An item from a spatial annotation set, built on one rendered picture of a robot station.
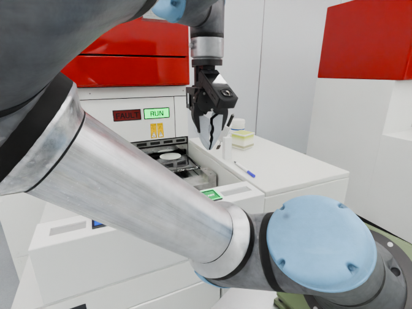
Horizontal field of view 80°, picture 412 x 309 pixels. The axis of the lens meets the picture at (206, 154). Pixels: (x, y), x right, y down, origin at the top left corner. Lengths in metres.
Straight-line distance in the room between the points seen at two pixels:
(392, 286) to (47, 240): 0.61
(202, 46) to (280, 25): 2.86
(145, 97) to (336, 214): 0.94
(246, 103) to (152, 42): 2.19
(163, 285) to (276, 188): 0.40
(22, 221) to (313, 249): 1.16
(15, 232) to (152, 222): 1.10
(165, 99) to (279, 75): 2.42
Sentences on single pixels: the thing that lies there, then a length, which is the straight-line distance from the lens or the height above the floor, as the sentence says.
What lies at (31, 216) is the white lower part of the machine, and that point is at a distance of 1.29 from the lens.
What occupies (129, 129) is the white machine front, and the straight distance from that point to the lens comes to 1.14.
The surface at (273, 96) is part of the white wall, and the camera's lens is 3.37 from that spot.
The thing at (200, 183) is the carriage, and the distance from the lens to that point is 0.93.
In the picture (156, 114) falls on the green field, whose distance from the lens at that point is 1.15.
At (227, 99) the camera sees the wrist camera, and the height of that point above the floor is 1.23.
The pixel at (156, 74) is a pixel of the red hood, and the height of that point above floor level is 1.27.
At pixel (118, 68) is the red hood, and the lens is 1.06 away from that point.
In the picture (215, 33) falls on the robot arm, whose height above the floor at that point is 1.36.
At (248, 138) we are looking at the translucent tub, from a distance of 1.04.
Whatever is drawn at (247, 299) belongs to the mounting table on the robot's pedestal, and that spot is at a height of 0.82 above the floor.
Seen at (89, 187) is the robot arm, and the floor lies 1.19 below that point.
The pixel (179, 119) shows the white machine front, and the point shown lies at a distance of 1.18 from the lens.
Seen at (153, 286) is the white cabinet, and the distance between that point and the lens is 0.71.
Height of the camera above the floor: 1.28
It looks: 19 degrees down
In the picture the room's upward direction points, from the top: straight up
